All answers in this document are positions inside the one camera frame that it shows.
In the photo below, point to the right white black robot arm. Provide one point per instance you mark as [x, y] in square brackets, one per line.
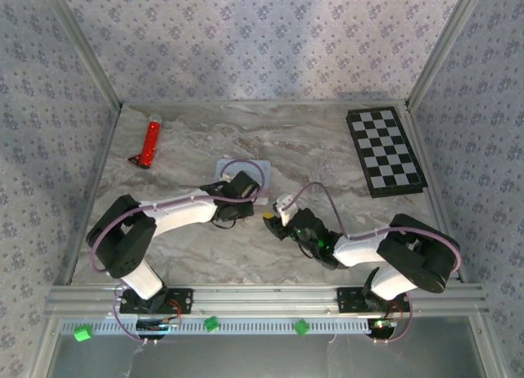
[360, 247]

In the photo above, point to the base circuit board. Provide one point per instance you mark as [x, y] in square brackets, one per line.
[157, 325]
[382, 324]

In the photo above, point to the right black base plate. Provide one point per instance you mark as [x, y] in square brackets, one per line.
[348, 299]

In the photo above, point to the black grey chessboard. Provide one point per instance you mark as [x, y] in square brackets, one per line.
[385, 149]

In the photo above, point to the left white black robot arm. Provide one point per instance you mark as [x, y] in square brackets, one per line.
[180, 213]

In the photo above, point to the small red black triangle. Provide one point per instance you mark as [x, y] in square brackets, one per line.
[134, 160]

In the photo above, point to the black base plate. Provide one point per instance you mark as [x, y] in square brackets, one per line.
[348, 299]
[184, 300]

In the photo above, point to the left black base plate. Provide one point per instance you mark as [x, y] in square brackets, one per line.
[184, 300]

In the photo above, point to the pastel cartoon tin box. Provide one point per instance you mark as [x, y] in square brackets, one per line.
[263, 170]

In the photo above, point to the aluminium frame post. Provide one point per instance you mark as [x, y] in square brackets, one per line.
[446, 42]
[82, 46]

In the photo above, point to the red glitter tube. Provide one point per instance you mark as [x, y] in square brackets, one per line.
[150, 140]

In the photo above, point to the right base circuit board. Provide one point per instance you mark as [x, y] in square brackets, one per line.
[382, 324]

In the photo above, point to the left base circuit board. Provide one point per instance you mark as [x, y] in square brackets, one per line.
[157, 325]

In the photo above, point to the aluminium side bar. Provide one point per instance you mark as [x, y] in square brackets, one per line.
[104, 153]

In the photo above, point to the aluminium mounting rail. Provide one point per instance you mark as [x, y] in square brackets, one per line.
[262, 298]

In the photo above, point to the green terminal block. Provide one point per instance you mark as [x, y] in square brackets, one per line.
[211, 324]
[83, 333]
[302, 327]

